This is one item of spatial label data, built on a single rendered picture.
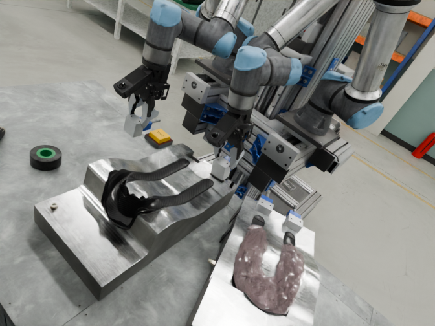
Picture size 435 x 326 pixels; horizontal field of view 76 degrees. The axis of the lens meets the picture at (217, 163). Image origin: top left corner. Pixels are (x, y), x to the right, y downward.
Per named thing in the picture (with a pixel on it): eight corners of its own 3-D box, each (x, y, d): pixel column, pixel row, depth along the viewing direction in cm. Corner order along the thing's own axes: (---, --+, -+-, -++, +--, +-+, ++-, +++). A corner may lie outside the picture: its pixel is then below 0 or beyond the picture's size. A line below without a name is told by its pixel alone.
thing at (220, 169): (233, 158, 101) (236, 145, 97) (244, 164, 98) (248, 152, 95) (210, 173, 92) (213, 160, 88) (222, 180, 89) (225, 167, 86)
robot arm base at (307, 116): (301, 112, 126) (314, 93, 121) (331, 131, 120) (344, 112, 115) (287, 117, 115) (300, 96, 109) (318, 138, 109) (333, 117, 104)
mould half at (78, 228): (176, 161, 105) (186, 132, 98) (228, 204, 97) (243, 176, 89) (33, 220, 67) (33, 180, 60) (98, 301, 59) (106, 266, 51)
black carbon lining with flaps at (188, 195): (181, 161, 95) (189, 138, 90) (216, 190, 90) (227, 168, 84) (86, 202, 69) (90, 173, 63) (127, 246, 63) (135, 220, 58)
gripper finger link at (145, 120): (160, 128, 92) (162, 101, 88) (146, 132, 88) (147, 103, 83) (153, 125, 93) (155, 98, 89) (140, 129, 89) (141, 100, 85)
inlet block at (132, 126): (153, 122, 101) (156, 109, 98) (162, 129, 100) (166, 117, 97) (123, 129, 91) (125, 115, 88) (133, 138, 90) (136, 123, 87)
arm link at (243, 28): (243, 57, 126) (256, 26, 118) (216, 44, 126) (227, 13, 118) (247, 52, 136) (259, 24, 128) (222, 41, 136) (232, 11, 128)
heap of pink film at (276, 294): (246, 220, 85) (257, 203, 81) (299, 249, 84) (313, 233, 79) (219, 291, 64) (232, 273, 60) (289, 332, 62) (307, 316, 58)
